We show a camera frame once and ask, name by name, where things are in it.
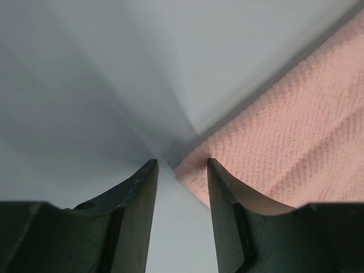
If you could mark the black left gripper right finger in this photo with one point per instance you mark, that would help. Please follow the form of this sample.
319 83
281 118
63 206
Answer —
254 233

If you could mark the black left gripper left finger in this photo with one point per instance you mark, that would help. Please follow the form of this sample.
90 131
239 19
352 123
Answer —
108 233

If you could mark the small pink cloth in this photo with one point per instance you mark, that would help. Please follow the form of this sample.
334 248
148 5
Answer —
302 140

